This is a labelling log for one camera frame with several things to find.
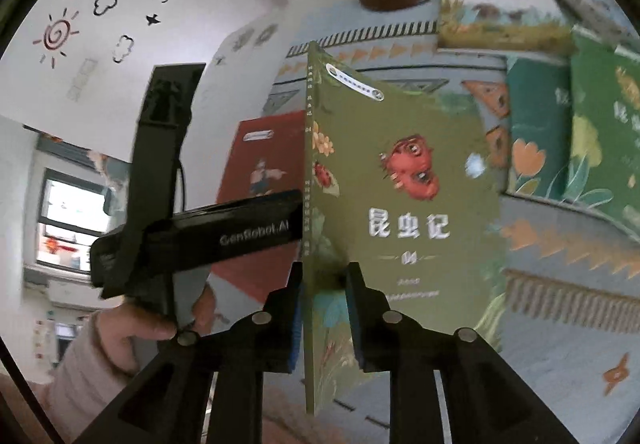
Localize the red book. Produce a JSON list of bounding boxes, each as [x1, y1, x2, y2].
[[215, 111, 308, 305]]

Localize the person's left forearm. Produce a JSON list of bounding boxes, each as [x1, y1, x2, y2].
[[47, 314, 141, 430]]

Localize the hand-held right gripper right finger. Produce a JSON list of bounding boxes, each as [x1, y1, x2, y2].
[[345, 261, 576, 444]]

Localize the pale illustrated paperback book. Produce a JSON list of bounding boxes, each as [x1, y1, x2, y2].
[[545, 0, 638, 42]]

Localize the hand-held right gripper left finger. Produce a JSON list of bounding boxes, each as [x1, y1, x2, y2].
[[75, 261, 306, 444]]

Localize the window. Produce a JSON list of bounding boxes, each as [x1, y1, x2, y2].
[[37, 164, 118, 275]]

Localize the patterned pale blue table mat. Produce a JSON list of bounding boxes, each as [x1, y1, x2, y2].
[[265, 16, 640, 444]]

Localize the olive green beetle book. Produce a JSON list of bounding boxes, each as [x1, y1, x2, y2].
[[303, 40, 506, 417]]

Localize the bright green illustrated book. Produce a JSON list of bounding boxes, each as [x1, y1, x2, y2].
[[562, 26, 640, 245]]

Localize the white rabbit picture book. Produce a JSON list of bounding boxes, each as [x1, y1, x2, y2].
[[436, 0, 576, 59]]

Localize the person's left hand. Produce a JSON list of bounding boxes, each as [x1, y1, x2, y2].
[[95, 284, 219, 375]]

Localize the dark green flower book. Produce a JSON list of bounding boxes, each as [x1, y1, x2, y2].
[[505, 56, 573, 200]]

